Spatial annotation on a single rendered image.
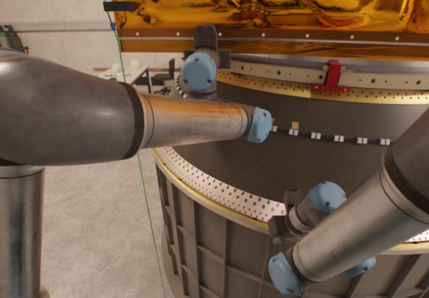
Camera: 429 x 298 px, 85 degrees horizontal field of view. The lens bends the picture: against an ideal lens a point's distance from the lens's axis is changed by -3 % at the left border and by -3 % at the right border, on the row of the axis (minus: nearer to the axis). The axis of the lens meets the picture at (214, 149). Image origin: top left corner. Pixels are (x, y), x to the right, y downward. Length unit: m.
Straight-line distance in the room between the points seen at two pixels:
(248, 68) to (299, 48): 0.20
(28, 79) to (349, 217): 0.37
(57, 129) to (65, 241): 2.57
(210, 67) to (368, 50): 0.68
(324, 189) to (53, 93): 0.52
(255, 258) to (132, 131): 1.04
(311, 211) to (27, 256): 0.53
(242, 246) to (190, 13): 0.98
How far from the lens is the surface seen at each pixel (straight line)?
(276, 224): 0.71
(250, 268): 1.31
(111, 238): 2.65
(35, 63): 0.29
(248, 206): 1.02
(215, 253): 1.38
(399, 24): 1.09
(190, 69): 0.55
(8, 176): 0.39
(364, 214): 0.33
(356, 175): 1.03
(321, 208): 0.58
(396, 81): 1.04
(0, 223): 0.43
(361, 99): 1.04
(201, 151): 1.15
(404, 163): 0.28
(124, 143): 0.28
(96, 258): 2.54
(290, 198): 0.72
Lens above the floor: 1.89
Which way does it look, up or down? 30 degrees down
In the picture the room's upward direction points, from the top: straight up
